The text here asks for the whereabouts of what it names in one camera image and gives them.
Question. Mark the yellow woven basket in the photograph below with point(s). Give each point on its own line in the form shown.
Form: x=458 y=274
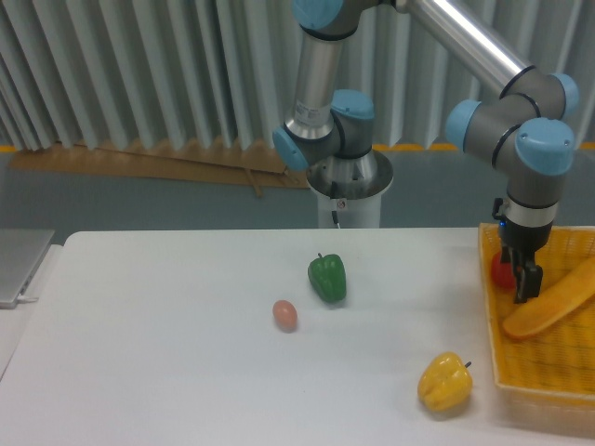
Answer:
x=558 y=363

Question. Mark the orange bread loaf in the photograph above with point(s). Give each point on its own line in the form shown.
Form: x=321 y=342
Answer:
x=562 y=298

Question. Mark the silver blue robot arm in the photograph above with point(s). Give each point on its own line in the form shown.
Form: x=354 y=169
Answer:
x=327 y=132

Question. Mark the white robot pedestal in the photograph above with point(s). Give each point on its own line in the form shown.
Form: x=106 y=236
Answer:
x=348 y=209

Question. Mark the yellow bell pepper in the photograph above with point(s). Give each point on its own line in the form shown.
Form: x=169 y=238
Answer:
x=445 y=383

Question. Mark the brown egg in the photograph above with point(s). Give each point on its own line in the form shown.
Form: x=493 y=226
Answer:
x=285 y=316

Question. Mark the silver laptop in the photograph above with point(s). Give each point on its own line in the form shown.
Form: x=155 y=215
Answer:
x=22 y=252

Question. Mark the green bell pepper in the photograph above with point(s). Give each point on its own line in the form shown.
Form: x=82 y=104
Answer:
x=327 y=276

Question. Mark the brown cardboard sheet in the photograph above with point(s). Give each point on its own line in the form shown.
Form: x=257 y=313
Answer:
x=258 y=166

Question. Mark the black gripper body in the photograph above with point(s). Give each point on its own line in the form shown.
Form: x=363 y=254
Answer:
x=524 y=241

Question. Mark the red tomato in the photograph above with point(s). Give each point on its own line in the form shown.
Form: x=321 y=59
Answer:
x=503 y=282

